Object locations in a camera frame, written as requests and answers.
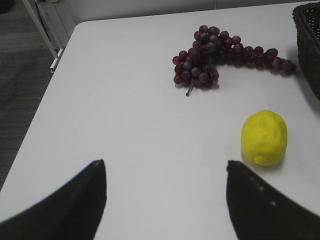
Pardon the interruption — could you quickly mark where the black wicker basket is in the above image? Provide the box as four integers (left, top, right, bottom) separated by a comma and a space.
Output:
292, 2, 320, 99

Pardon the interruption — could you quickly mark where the yellow lemon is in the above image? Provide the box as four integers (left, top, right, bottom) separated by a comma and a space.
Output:
241, 110, 288, 167

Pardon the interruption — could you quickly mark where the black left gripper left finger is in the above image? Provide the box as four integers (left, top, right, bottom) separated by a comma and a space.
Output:
0, 159, 107, 240

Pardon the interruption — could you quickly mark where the red grape bunch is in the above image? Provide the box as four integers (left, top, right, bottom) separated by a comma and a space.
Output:
172, 25, 296, 97

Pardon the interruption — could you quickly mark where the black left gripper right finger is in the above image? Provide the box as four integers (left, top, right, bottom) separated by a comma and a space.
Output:
226, 160, 320, 240

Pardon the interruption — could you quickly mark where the white metal frame leg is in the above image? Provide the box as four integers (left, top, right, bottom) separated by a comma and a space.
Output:
22, 0, 65, 75

